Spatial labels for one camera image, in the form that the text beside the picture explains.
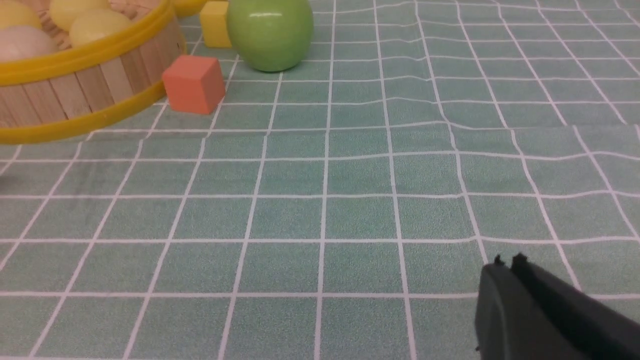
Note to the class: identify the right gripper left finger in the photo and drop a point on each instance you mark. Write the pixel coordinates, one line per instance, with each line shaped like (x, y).
(510, 325)

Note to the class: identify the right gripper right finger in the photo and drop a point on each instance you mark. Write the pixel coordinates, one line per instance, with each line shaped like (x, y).
(594, 329)

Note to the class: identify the yellow bun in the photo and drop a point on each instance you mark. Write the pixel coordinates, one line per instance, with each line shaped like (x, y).
(95, 24)
(64, 12)
(16, 14)

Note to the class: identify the yellow bun front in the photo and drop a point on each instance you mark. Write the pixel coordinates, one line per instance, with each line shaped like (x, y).
(64, 12)

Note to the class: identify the white bun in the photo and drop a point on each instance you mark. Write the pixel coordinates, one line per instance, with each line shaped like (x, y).
(25, 42)

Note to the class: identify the woven bamboo steamer lid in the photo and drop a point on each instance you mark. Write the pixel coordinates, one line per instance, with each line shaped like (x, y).
(187, 8)

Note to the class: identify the bamboo steamer tray yellow rim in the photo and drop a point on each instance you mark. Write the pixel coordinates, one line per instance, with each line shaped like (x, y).
(79, 90)

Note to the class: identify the green checkered tablecloth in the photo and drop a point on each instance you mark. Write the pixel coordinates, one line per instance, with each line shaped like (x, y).
(343, 209)

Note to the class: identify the green apple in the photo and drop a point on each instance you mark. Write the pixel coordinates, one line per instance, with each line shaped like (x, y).
(270, 35)

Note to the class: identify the orange cube block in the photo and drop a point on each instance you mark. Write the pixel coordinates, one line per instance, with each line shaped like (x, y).
(194, 84)

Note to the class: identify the yellow cube block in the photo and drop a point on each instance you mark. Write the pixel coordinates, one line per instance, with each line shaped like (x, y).
(213, 22)

